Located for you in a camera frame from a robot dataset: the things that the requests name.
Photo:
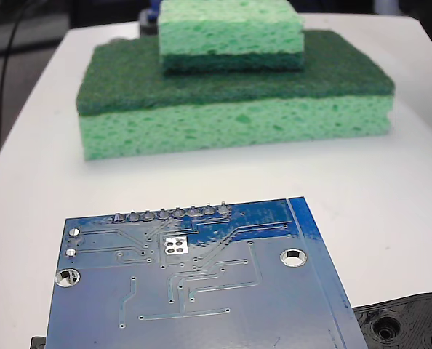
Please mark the large green scrub sponge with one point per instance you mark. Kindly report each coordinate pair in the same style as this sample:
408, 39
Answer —
219, 120

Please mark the blue printed circuit board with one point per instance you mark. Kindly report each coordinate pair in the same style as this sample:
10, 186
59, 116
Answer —
238, 298

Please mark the small green scrub sponge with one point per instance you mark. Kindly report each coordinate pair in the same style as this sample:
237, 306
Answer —
230, 32

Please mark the blue and black gadget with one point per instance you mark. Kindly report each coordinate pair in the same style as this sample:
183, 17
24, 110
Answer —
147, 22

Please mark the black printed plastic bracket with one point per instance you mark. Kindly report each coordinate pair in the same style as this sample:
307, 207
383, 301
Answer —
401, 320

